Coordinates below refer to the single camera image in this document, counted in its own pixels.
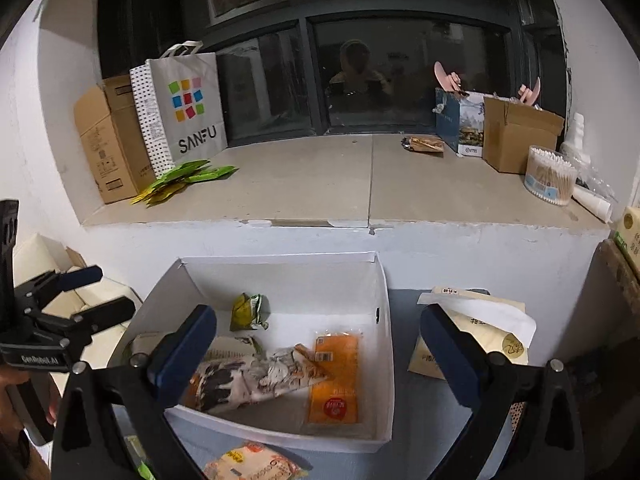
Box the pile of green packets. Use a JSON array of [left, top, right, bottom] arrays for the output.
[[131, 159, 238, 208]]

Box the person's left hand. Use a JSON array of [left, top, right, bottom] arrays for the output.
[[0, 366, 59, 428]]

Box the brown snack packet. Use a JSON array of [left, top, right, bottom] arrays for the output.
[[401, 135, 445, 153]]

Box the brown side shelf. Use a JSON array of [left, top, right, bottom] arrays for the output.
[[597, 237, 640, 311]]

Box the orange snack packet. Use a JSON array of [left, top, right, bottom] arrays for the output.
[[305, 330, 362, 425]]

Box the polka dot paper bag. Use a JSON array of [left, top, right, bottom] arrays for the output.
[[130, 62, 176, 178]]

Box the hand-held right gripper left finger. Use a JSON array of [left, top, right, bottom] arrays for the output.
[[50, 304, 218, 480]]

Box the cow-print snack packet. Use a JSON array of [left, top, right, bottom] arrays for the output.
[[192, 345, 331, 413]]

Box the yellow bread packet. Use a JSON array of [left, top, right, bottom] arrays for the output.
[[202, 441, 311, 480]]

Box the small open cardboard box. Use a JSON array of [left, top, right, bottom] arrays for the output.
[[482, 96, 566, 175]]

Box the sealed yellow tissue pack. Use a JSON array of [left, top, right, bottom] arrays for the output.
[[612, 205, 640, 281]]

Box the pale snack packet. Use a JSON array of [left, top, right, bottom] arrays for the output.
[[202, 335, 263, 363]]

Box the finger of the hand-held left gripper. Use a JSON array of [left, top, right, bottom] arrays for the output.
[[30, 296, 137, 347], [15, 266, 104, 311]]

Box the dark window frame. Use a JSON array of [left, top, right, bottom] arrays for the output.
[[97, 0, 571, 150]]

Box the blue printed box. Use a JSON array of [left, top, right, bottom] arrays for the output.
[[434, 87, 486, 158]]

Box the yellow tissue pack, tissue pulled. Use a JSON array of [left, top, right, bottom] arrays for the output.
[[407, 286, 537, 380]]

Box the blue tablecloth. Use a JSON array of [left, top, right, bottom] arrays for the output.
[[107, 287, 526, 480]]

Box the pink plastic item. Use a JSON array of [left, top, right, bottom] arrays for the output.
[[517, 77, 543, 106], [434, 61, 466, 92]]

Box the clear plastic bag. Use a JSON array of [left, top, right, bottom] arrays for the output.
[[575, 160, 618, 201]]

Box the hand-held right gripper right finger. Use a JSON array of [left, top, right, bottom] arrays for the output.
[[420, 304, 586, 480]]

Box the green snack packet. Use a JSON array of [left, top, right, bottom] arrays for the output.
[[230, 292, 271, 332]]

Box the stack of white paper cups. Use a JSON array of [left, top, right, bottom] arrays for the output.
[[572, 184, 613, 223]]

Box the cream sofa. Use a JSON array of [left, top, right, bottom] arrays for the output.
[[12, 232, 146, 341]]

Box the cotton swab container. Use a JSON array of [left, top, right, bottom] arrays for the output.
[[524, 145, 578, 207]]

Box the large cardboard box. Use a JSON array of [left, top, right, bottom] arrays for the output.
[[74, 76, 157, 205]]

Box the grey shopping bag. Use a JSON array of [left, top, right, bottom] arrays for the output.
[[146, 40, 228, 166]]

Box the white cardboard box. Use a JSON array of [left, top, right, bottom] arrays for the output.
[[107, 251, 396, 453]]

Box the white plastic bottle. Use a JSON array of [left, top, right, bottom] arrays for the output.
[[560, 112, 591, 161]]

